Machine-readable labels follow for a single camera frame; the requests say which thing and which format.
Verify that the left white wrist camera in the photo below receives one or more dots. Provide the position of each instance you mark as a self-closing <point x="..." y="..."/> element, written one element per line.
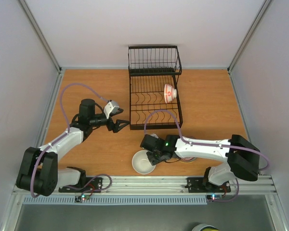
<point x="110" y="108"/>

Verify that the black wire dish rack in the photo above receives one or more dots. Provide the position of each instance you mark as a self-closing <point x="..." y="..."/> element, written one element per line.
<point x="150" y="68"/>

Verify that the small circuit board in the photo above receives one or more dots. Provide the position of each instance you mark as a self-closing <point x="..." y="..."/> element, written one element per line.
<point x="81" y="199"/>
<point x="214" y="197"/>

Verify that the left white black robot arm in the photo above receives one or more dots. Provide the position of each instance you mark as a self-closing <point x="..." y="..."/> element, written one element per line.
<point x="39" y="173"/>

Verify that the grey slotted cable duct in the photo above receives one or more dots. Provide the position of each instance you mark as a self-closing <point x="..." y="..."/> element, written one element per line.
<point x="119" y="200"/>

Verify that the aluminium frame rail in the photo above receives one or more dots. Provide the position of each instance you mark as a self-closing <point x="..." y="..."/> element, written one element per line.
<point x="175" y="185"/>

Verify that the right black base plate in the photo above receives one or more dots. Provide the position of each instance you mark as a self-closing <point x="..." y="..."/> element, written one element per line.
<point x="196" y="185"/>

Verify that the left small circuit board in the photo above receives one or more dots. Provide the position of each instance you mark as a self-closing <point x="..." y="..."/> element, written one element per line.
<point x="81" y="199"/>

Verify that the orange floral patterned bowl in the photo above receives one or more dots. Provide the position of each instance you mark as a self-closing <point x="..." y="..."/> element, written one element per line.
<point x="170" y="93"/>

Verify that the right small circuit board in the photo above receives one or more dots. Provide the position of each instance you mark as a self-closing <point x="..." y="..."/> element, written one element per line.
<point x="214" y="197"/>

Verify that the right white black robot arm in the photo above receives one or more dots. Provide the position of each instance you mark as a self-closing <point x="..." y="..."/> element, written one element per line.
<point x="239" y="158"/>

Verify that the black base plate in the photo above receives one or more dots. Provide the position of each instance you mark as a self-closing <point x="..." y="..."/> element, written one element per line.
<point x="196" y="185"/>
<point x="88" y="185"/>

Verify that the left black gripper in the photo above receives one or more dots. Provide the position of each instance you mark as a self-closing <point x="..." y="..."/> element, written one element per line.
<point x="115" y="127"/>

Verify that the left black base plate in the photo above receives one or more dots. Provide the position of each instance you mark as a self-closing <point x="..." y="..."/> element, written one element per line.
<point x="88" y="185"/>

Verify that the yellow dotted bowl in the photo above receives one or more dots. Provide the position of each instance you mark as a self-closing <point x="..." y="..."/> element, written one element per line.
<point x="187" y="161"/>

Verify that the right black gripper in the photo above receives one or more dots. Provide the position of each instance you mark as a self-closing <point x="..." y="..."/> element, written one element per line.
<point x="153" y="158"/>

